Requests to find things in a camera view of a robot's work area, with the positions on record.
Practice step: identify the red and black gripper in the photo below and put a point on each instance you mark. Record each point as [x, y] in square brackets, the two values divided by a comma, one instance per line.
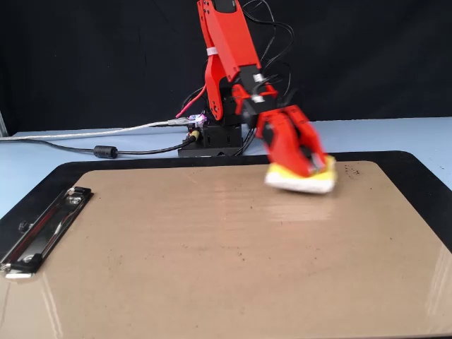
[270, 123]

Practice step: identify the yellow sponge with black knob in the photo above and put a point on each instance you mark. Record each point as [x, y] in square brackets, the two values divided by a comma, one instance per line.
[300, 185]

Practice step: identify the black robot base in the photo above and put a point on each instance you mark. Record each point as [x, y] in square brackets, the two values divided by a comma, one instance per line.
[219, 141]

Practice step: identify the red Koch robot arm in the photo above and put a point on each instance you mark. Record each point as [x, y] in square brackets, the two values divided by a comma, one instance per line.
[229, 35]

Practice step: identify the controller board with purple LED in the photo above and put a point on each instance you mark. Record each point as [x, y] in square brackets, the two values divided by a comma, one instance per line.
[196, 120]

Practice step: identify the black mat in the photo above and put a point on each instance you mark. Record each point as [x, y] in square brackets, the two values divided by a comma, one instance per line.
[370, 157]

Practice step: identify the brown clipboard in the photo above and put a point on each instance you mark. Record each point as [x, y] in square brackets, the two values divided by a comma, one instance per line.
[176, 282]

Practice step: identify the black cloth backdrop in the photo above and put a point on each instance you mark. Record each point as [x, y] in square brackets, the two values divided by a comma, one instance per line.
[70, 53]

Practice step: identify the silver metal clipboard clip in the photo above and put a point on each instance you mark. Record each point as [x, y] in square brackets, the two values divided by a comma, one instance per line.
[42, 229]

